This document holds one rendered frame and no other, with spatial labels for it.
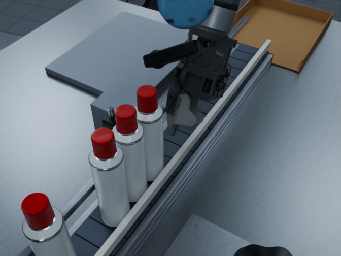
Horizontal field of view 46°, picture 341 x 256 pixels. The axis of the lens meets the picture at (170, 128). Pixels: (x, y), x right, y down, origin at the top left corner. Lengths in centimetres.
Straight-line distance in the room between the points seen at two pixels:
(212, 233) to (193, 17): 36
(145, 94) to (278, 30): 76
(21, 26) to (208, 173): 245
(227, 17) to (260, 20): 65
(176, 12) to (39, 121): 55
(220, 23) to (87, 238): 43
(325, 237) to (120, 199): 38
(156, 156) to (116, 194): 12
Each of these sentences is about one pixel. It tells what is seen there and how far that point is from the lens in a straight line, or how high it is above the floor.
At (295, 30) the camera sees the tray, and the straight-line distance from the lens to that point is 133.
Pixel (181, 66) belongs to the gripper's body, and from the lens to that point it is 72.
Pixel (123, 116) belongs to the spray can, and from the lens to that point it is 59.
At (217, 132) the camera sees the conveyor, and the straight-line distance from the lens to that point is 87.
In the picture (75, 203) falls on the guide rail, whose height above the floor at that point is 96.
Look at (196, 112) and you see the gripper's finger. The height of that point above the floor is 96.
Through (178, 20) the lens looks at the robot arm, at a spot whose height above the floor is 121.
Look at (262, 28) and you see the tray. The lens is 131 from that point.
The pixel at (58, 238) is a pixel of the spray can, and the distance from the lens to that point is 55.
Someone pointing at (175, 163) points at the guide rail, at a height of 91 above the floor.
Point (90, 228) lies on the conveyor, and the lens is 72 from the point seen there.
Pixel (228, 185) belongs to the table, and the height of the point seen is 83.
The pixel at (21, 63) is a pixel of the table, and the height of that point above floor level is 83.
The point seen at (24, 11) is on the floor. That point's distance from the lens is 331.
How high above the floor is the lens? 149
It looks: 45 degrees down
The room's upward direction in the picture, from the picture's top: straight up
